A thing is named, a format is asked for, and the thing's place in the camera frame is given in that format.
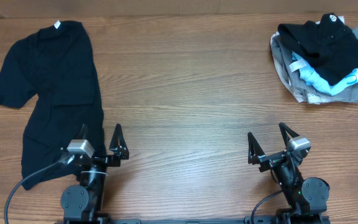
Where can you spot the light blue printed t-shirt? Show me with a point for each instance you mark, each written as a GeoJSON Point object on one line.
{"type": "Point", "coordinates": [312, 77]}

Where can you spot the patterned grey folded garment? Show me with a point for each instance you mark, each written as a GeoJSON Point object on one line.
{"type": "Point", "coordinates": [303, 95]}

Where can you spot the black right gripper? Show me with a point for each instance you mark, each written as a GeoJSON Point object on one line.
{"type": "Point", "coordinates": [255, 153]}

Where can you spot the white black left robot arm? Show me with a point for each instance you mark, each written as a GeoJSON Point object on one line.
{"type": "Point", "coordinates": [83, 203]}

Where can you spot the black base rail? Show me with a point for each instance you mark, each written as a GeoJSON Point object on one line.
{"type": "Point", "coordinates": [191, 221]}

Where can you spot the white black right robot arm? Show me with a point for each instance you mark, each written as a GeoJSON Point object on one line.
{"type": "Point", "coordinates": [306, 198]}

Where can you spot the black t-shirt with label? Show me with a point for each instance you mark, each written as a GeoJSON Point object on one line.
{"type": "Point", "coordinates": [56, 64]}

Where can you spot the black polo shirt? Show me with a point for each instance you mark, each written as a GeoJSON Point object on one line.
{"type": "Point", "coordinates": [330, 46]}

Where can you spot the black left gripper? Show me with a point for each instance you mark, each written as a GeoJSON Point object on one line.
{"type": "Point", "coordinates": [113, 160]}

